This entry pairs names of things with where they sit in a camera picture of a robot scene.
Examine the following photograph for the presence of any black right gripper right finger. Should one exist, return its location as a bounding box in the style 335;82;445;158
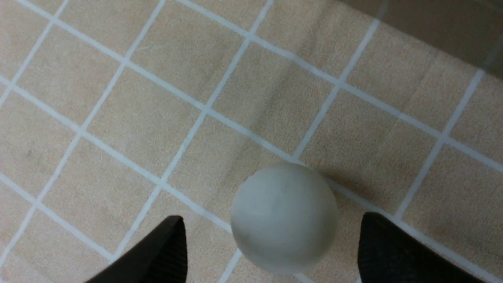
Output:
357;212;481;283

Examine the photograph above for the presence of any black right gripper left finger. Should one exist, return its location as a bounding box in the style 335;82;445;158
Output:
88;215;187;283

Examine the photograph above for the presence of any beige checkered tablecloth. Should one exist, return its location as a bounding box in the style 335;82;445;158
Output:
1;0;502;283

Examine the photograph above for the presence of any white ping-pong ball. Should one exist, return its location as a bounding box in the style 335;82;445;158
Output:
230;162;340;275

